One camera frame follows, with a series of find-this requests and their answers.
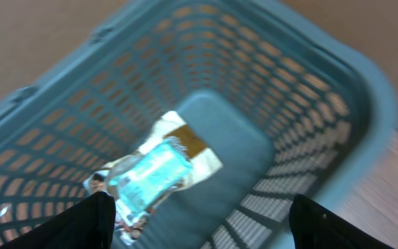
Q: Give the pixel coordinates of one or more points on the grey plastic shopping basket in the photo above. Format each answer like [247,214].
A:
[287,108]

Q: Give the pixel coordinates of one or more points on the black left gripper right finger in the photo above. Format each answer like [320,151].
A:
[315,227]

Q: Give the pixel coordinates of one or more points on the large teal wipes pack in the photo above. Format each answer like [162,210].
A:
[138,182]

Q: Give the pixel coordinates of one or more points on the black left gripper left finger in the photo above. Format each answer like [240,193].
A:
[86,225]

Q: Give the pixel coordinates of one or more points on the brown white snack pouch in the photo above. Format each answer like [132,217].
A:
[204,160]

